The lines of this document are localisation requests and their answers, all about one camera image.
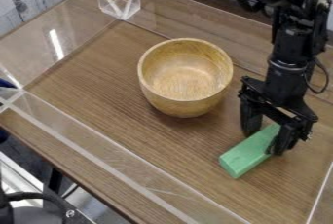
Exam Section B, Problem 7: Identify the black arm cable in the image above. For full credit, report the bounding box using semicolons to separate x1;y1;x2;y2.
303;56;330;95

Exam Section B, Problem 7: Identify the green rectangular block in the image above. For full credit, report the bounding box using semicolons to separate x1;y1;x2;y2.
217;124;279;178

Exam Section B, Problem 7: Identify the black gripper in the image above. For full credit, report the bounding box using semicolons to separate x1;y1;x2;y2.
238;61;318;156

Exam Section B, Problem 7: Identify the black table leg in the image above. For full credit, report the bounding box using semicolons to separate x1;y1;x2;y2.
48;168;64;194

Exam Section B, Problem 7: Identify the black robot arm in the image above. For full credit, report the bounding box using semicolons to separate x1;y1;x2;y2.
236;0;331;155

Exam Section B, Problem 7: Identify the black cable loop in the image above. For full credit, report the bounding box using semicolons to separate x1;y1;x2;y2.
0;191;70;224

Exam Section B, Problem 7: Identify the wooden brown bowl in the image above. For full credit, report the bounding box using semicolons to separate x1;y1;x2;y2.
136;38;232;118

